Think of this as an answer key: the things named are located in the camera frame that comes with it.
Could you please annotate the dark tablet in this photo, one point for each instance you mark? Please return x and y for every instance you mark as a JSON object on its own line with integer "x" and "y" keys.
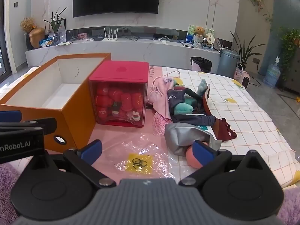
{"x": 187, "y": 44}

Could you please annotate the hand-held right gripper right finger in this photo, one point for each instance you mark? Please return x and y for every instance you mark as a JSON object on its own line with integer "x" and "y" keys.
{"x": 203, "y": 153}

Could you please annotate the pink heater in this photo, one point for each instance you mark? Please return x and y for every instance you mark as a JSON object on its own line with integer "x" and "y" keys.
{"x": 246, "y": 79}

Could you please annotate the thin clothes hanger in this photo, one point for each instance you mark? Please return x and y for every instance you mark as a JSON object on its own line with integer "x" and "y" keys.
{"x": 173, "y": 73}

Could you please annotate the white router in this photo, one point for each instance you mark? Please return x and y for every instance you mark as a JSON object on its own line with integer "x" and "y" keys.
{"x": 110, "y": 38}

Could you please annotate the brown red cloth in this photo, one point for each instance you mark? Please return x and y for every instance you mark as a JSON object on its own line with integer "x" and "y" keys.
{"x": 207, "y": 100}

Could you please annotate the maroon garment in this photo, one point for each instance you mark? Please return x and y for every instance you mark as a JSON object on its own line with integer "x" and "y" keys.
{"x": 226, "y": 130}

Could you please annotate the white packet teal label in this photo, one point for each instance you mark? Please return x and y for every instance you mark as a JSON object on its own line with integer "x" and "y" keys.
{"x": 214, "y": 133}

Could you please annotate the blue water bottle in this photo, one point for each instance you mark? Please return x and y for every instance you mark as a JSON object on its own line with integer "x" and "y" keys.
{"x": 271, "y": 75}

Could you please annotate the blue snack packet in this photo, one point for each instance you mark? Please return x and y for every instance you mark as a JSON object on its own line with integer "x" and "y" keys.
{"x": 46, "y": 42}

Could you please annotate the round white sign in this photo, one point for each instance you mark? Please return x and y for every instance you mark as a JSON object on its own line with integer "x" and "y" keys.
{"x": 211, "y": 38}

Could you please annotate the pink fringed cloth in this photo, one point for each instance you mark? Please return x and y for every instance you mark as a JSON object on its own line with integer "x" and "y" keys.
{"x": 161, "y": 124}

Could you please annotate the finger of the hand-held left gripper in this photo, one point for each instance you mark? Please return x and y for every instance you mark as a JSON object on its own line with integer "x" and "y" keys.
{"x": 44, "y": 123}
{"x": 10, "y": 116}

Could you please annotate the bushy green climbing plant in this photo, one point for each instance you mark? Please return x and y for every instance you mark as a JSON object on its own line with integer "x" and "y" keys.
{"x": 289, "y": 42}

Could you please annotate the brown teddy bear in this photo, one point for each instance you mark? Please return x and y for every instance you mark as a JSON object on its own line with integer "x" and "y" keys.
{"x": 199, "y": 31}

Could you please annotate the clear plastic bag yellow label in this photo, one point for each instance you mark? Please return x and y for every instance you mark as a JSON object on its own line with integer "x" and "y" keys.
{"x": 138, "y": 161}

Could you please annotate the grey cloth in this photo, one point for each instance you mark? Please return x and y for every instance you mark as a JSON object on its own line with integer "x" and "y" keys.
{"x": 180, "y": 136}

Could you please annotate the gold vase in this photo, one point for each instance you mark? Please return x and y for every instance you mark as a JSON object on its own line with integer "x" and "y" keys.
{"x": 36, "y": 37}

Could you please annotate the pale pink garment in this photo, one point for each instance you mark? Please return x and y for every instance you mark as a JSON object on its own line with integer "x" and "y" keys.
{"x": 161, "y": 91}

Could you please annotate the dark cabinet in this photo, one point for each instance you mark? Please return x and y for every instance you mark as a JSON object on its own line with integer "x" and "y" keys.
{"x": 293, "y": 75}

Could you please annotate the trailing vine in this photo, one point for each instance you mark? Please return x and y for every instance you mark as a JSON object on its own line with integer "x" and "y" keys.
{"x": 256, "y": 1}

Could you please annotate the yellow papers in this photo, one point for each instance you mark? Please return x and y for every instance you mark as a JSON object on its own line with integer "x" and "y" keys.
{"x": 64, "y": 43}

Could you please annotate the pink gift box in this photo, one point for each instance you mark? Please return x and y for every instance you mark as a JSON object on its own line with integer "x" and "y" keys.
{"x": 82, "y": 36}

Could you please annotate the tall leafy potted plant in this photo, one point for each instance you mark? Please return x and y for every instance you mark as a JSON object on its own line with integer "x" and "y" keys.
{"x": 246, "y": 51}

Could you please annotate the blue grey plush toy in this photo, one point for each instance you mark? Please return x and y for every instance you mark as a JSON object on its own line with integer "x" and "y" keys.
{"x": 202, "y": 88}

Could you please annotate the dried flower bunch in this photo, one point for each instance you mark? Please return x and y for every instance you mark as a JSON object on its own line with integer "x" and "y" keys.
{"x": 28, "y": 24}

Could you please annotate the red storage box clear front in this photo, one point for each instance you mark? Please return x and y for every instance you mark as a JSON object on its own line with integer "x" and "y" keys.
{"x": 119, "y": 71}

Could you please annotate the marble television cabinet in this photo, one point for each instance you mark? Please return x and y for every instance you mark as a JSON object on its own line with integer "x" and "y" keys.
{"x": 140, "y": 49}

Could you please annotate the pile of red plush toys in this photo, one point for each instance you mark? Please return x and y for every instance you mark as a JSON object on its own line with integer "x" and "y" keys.
{"x": 121, "y": 98}

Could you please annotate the salmon pink round plush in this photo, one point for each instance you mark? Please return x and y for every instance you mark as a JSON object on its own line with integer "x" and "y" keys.
{"x": 191, "y": 157}

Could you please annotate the orange cardboard box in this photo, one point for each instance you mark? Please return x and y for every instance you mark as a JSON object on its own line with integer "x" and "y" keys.
{"x": 70, "y": 121}

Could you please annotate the small long-leaf potted plant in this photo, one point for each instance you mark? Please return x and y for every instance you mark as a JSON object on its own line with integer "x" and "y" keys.
{"x": 55, "y": 21}

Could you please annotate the navy garment white print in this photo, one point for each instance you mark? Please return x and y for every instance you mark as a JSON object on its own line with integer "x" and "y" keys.
{"x": 175, "y": 98}

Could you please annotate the pink woven bag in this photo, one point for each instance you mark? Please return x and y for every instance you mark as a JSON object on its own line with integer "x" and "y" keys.
{"x": 238, "y": 73}

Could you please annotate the pink trash bin black liner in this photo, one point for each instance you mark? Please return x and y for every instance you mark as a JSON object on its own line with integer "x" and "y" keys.
{"x": 201, "y": 63}

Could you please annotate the grey metal trash can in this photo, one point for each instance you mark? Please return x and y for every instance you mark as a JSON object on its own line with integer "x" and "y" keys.
{"x": 227, "y": 63}

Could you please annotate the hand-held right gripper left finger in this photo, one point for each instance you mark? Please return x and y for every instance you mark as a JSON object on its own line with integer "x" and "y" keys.
{"x": 92, "y": 151}

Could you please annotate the glass sliding door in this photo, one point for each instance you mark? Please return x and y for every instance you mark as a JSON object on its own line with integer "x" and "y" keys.
{"x": 3, "y": 28}

